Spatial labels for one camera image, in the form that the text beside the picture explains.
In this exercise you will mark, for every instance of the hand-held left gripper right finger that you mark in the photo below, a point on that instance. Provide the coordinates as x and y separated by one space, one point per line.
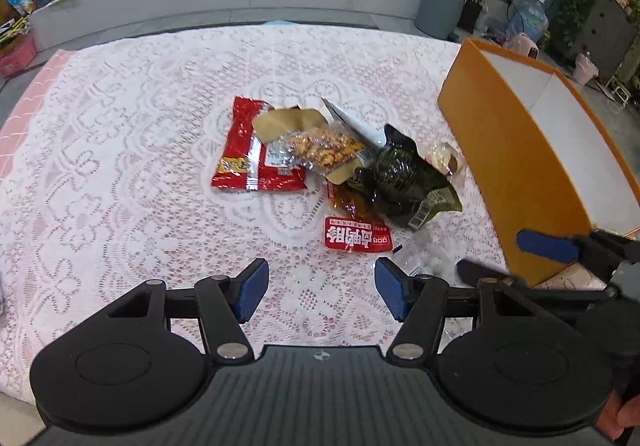
392 288

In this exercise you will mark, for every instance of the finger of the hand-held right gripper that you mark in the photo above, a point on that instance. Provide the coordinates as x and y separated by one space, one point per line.
547 246
472 271

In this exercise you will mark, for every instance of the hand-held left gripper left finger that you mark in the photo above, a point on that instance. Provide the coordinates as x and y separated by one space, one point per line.
252 291

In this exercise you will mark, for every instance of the clear white candy packet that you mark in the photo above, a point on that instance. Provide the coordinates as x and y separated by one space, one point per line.
430 266

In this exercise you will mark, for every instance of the small red snack packet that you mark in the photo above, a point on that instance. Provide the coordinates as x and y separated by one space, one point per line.
350 236

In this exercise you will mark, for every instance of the clear brown snack packet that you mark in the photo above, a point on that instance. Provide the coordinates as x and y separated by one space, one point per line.
345 198

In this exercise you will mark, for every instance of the orange storage box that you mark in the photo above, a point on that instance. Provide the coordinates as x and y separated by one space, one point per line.
500 151

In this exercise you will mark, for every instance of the clear round pastry packet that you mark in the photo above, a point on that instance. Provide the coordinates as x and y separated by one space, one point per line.
442 158

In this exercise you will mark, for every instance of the dark green snack packet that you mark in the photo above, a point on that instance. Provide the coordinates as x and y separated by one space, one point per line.
400 171

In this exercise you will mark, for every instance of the large red snack packet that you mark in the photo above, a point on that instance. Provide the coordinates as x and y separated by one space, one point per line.
240 146

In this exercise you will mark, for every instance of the clear bag of nuts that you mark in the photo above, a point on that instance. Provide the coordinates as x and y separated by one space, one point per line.
320 146

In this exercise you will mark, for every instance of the silver white snack packet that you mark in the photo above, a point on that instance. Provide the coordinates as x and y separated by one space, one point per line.
350 121

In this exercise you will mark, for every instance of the person's right hand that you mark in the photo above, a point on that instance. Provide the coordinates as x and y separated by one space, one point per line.
622 418

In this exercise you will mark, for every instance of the small white stool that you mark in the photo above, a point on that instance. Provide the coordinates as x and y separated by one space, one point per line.
619 91

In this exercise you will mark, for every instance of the white lace tablecloth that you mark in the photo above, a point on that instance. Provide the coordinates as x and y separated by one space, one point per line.
150 151

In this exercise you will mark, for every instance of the small pink bin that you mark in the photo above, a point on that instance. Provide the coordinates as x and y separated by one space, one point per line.
586 68

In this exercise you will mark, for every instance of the small pink heater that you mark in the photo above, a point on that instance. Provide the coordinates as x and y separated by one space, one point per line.
522 46

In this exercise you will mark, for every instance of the grey cabinet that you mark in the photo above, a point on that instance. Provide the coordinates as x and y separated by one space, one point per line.
612 36

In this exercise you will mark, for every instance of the blue water jug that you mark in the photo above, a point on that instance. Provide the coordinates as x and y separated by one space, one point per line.
527 18

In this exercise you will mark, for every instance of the grey trash bin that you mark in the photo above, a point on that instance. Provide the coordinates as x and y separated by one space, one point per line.
442 1

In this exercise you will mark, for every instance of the blue plastic stool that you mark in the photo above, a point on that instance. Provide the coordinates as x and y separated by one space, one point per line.
282 22

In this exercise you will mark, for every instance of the pink quilted mat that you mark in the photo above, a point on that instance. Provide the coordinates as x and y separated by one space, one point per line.
30 101

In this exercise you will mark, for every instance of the pink storage box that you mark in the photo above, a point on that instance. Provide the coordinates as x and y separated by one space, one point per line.
17 56

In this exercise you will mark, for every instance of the stack of colourful booklets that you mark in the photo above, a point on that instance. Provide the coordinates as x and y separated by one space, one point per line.
12 31

